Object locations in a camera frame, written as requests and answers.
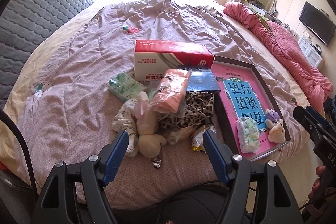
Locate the person's right hand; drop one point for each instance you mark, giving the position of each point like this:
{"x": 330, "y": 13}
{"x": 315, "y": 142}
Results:
{"x": 318, "y": 187}

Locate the pink quilt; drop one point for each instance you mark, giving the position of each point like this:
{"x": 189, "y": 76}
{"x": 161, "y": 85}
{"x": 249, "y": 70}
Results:
{"x": 288, "y": 56}

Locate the dressing table with clutter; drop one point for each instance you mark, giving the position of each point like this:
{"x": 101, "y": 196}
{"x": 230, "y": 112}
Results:
{"x": 278, "y": 20}

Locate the purple printed blanket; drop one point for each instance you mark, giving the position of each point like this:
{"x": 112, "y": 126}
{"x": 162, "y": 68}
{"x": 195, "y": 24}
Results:
{"x": 78, "y": 69}

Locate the beige plush rabbit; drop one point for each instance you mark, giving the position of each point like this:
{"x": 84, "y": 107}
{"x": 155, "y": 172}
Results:
{"x": 148, "y": 140}

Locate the white patterned baby cloth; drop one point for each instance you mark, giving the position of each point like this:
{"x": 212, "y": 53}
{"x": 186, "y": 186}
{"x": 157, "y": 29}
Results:
{"x": 123, "y": 113}

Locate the leopard print cloth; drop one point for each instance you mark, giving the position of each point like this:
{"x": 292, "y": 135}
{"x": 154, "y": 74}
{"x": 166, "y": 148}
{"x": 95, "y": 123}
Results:
{"x": 194, "y": 108}

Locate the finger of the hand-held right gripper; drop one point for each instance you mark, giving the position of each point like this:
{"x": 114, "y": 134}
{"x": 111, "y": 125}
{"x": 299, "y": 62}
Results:
{"x": 316, "y": 119}

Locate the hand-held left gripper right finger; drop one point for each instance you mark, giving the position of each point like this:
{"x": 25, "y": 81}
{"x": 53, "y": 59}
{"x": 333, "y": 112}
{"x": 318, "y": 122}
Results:
{"x": 215, "y": 158}

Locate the white drawer cabinet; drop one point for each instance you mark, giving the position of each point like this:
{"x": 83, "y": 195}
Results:
{"x": 312, "y": 52}

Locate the dark blue box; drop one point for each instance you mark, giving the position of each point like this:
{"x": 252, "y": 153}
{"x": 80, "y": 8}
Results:
{"x": 202, "y": 81}

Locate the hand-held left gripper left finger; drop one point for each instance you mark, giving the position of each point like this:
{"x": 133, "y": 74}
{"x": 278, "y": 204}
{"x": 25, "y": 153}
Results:
{"x": 115, "y": 158}

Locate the red and white tissue box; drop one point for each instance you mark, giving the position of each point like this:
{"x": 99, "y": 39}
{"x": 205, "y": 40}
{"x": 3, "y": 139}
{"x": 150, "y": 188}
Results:
{"x": 168, "y": 56}

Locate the green cloth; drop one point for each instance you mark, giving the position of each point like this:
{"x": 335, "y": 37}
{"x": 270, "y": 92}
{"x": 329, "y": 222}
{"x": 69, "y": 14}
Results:
{"x": 261, "y": 20}

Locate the green tissue pack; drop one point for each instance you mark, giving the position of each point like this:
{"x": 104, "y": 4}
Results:
{"x": 123, "y": 85}

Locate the black flat television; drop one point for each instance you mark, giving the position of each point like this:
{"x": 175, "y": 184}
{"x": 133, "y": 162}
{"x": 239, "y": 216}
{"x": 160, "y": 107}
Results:
{"x": 317, "y": 23}

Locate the grey quilted headboard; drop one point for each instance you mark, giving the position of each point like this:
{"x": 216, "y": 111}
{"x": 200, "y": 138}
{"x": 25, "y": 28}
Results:
{"x": 52, "y": 3}

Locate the yellow snack packet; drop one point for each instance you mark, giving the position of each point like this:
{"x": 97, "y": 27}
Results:
{"x": 197, "y": 144}

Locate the dark tray with pink base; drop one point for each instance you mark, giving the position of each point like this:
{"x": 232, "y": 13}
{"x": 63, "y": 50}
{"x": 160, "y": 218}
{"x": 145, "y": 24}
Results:
{"x": 236, "y": 98}

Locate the pink cloth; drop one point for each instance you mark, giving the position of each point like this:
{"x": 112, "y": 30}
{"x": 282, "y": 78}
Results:
{"x": 170, "y": 90}

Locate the vanity mirror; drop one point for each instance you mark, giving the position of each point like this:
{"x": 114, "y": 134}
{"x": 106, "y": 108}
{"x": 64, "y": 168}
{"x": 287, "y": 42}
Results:
{"x": 267, "y": 2}

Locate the small white tissue pack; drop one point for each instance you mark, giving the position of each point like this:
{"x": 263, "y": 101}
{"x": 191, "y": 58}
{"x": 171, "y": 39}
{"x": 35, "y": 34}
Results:
{"x": 248, "y": 134}

